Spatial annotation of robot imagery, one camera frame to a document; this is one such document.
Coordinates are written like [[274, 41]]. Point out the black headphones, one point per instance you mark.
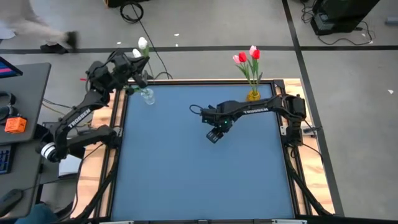
[[3, 113]]

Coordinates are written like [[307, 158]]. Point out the black floor object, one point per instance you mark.
[[115, 2]]

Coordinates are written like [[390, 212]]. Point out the orange box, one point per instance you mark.
[[15, 125]]

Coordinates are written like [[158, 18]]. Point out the small red object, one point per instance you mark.
[[83, 79]]

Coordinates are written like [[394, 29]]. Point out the dark grey keyboard tray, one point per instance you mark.
[[25, 174]]

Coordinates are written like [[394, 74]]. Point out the pink artificial tulip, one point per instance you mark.
[[252, 49], [235, 59]]

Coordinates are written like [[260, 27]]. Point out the black equipment case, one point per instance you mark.
[[342, 12]]

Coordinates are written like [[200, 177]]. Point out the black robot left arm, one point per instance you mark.
[[77, 113]]

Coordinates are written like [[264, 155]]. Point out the black keyboard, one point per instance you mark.
[[4, 160]]

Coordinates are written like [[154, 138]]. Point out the white artificial tulip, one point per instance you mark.
[[142, 43]]

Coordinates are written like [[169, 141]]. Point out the small grey object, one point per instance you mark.
[[391, 20]]

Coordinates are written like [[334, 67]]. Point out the blue table mat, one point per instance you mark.
[[202, 174]]

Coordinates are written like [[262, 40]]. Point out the clear glass vase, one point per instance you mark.
[[148, 97]]

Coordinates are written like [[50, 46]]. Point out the white box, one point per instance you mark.
[[6, 34]]

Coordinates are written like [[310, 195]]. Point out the yellow glass vase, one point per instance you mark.
[[253, 96]]

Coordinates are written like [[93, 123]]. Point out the computer monitor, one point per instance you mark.
[[7, 71]]

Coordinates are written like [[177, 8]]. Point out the white panel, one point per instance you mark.
[[70, 166]]

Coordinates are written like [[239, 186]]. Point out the white metal bracket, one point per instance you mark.
[[289, 221], [116, 222]]

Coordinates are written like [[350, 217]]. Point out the dark grey desk top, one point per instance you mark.
[[31, 93]]

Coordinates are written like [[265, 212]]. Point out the black computer mouse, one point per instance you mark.
[[12, 199]]

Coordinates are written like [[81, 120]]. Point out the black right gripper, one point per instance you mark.
[[222, 115]]

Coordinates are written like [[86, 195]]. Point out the person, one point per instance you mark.
[[37, 214], [28, 25]]

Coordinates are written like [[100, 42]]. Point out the black metal table frame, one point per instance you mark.
[[202, 82]]

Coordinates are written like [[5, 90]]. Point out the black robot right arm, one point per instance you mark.
[[289, 107]]

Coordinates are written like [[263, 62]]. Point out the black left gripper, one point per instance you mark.
[[127, 68]]

